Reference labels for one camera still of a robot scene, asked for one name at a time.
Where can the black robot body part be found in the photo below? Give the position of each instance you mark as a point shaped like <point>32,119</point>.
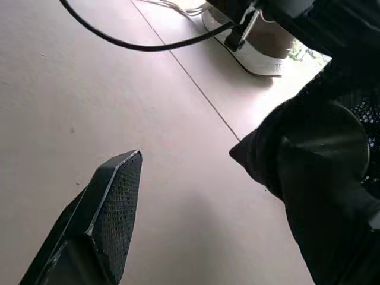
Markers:
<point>326,20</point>

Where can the white sneaker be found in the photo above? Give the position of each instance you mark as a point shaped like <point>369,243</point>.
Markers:
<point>255,56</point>

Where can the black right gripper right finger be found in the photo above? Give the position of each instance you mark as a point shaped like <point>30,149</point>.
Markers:
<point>300,225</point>

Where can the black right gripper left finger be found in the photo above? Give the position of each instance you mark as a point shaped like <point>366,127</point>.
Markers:
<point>115,207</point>

